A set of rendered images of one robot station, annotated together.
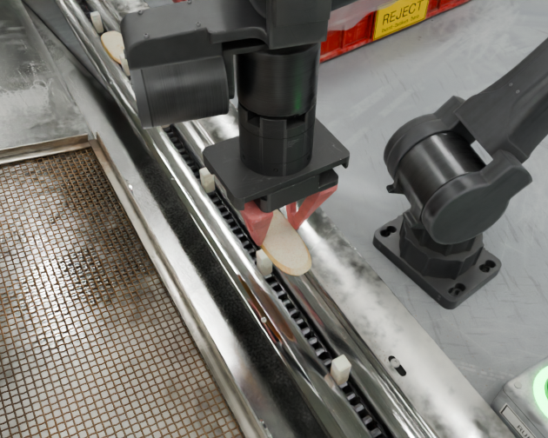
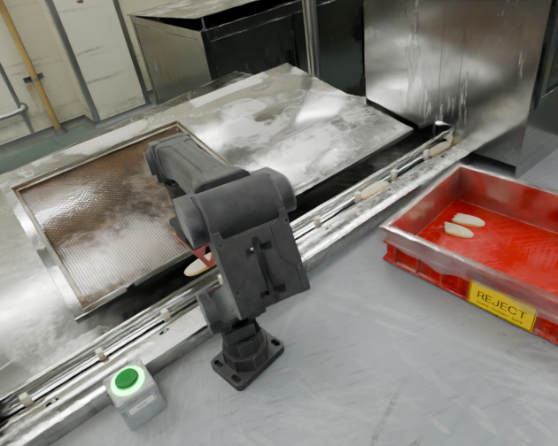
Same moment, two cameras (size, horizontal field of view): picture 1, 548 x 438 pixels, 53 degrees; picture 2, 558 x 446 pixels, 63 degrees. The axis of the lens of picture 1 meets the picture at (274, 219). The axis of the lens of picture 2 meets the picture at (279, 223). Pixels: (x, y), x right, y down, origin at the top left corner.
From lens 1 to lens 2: 0.88 m
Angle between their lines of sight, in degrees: 62
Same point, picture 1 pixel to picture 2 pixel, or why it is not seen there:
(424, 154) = not seen: hidden behind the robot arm
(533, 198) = (310, 417)
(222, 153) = not seen: hidden behind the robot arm
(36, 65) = (326, 170)
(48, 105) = (296, 183)
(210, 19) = not seen: hidden behind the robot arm
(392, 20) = (488, 302)
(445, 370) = (160, 349)
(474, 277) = (227, 372)
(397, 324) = (185, 329)
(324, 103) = (375, 289)
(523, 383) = (136, 363)
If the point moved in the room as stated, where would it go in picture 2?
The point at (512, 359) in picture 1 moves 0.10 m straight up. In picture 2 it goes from (182, 397) to (166, 363)
